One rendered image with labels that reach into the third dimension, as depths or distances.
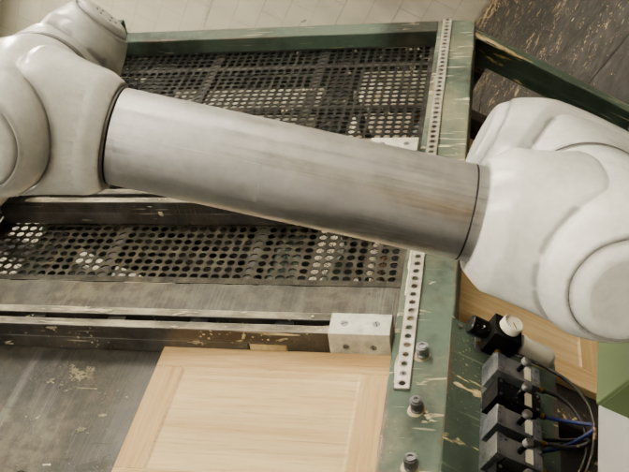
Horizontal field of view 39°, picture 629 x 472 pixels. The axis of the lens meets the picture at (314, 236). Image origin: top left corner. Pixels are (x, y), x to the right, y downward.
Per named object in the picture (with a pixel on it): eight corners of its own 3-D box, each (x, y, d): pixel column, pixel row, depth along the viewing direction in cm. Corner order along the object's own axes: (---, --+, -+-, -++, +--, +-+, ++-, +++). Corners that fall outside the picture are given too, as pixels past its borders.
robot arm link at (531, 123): (654, 134, 115) (504, 59, 113) (699, 183, 98) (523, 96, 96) (586, 237, 121) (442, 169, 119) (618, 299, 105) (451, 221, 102)
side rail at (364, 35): (438, 61, 297) (437, 30, 290) (127, 70, 319) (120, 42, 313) (439, 51, 303) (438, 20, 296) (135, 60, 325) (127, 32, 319)
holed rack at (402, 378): (409, 390, 167) (409, 388, 167) (393, 390, 168) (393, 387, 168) (452, 20, 295) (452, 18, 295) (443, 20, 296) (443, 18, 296)
